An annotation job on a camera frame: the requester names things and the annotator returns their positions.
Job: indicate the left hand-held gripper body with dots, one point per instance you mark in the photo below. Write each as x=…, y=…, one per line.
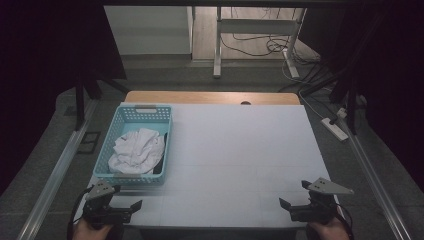
x=100, y=208

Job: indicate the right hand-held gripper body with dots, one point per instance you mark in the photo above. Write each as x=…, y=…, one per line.
x=316, y=211

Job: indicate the white and black garment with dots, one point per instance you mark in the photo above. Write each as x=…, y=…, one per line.
x=138, y=151

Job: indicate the light blue plastic basket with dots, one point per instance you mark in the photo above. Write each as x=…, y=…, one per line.
x=133, y=115

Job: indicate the person's right hand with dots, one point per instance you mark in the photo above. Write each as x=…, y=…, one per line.
x=328, y=231

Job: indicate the person's left hand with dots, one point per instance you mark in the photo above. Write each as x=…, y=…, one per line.
x=90, y=233

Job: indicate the white power strip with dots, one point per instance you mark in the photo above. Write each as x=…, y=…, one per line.
x=334, y=129

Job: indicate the white plug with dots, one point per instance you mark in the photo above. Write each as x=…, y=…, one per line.
x=341, y=112

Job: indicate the black stand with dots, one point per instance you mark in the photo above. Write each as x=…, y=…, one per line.
x=80, y=100
x=350, y=100

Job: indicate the wooden table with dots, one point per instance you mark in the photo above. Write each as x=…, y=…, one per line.
x=206, y=97

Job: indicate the white cabinet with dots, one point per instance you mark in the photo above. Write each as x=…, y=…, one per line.
x=148, y=31

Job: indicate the small black floor frame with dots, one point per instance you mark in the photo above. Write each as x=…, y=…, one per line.
x=89, y=142

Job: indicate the metal floor rail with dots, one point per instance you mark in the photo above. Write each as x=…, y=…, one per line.
x=56, y=173
x=373, y=180

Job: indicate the white desk frame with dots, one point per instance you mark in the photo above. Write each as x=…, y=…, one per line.
x=256, y=26

